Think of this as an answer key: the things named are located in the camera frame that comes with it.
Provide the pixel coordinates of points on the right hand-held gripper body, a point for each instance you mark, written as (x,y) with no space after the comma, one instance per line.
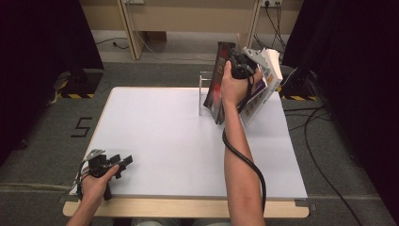
(247,67)

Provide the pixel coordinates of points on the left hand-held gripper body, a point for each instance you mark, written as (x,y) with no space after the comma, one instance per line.
(98,166)

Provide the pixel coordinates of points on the thick white picture-cover book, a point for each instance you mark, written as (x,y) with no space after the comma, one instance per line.
(273,72)

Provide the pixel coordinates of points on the dark brown magazine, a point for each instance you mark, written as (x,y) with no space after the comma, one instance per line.
(215,94)

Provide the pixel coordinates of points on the clear acrylic book rack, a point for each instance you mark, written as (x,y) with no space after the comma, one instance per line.
(200,94)

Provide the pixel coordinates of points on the person's left hand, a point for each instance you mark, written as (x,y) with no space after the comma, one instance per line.
(92,190)

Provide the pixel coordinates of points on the person's right hand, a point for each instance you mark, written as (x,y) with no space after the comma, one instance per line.
(233,91)

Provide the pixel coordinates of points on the black stand base striped edge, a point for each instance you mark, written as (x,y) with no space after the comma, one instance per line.
(298,84)
(81,83)

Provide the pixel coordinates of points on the light wooden desk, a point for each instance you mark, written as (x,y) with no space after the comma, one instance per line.
(188,15)

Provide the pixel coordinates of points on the black curtain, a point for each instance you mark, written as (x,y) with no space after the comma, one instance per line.
(360,62)
(37,62)

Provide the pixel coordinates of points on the white power strip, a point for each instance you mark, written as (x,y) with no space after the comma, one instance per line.
(133,1)

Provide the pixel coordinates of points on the white wall socket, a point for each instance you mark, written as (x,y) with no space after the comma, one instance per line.
(271,2)

